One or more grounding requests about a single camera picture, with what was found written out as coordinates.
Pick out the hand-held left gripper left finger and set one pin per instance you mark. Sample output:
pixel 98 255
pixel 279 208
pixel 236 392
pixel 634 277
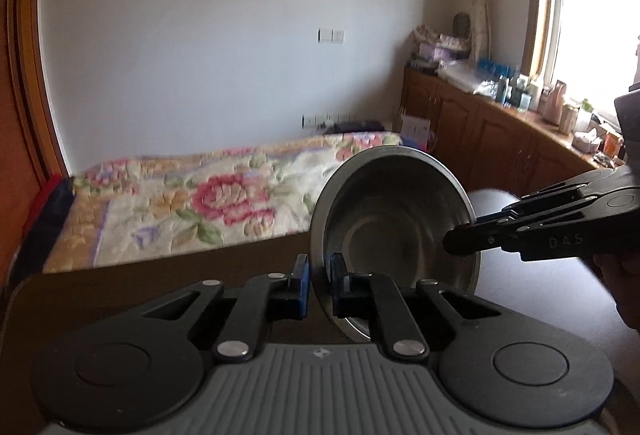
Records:
pixel 300 287

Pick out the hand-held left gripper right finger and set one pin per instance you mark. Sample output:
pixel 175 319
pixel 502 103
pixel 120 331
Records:
pixel 337 287

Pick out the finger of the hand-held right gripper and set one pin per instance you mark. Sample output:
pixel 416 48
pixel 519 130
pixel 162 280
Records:
pixel 565 197
pixel 550 240

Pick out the stainless steel bowl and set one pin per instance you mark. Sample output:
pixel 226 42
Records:
pixel 400 195

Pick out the person's right hand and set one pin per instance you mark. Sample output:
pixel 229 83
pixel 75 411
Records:
pixel 625 285

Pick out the white round plate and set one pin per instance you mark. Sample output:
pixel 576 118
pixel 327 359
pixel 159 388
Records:
pixel 495 199

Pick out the cluster of bottles and jars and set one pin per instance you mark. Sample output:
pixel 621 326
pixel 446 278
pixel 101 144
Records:
pixel 555 105

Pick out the wooden cabinet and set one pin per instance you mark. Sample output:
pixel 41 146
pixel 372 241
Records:
pixel 480 135

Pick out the wooden framed window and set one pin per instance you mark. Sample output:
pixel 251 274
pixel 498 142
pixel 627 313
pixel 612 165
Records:
pixel 590 15

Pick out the floral bed blanket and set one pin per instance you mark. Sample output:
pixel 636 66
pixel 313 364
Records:
pixel 200 200

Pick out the clear plastic bag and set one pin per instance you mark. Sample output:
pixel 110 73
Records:
pixel 470 79

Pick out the white cardboard box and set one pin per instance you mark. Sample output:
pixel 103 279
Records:
pixel 415 130

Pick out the dark round vase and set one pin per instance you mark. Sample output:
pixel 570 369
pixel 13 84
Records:
pixel 462 26

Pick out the stack of floral fabric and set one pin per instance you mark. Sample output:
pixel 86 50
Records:
pixel 437 47

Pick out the dark blue cloth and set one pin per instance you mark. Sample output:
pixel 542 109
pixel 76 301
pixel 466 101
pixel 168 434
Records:
pixel 47 225

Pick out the red cloth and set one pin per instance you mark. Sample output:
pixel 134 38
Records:
pixel 42 200

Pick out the wooden wardrobe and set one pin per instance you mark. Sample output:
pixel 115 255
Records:
pixel 25 90

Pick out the row of wall sockets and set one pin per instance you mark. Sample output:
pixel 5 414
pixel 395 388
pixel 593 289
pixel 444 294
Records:
pixel 330 120

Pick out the white wall switch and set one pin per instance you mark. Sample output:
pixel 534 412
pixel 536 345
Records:
pixel 331 35

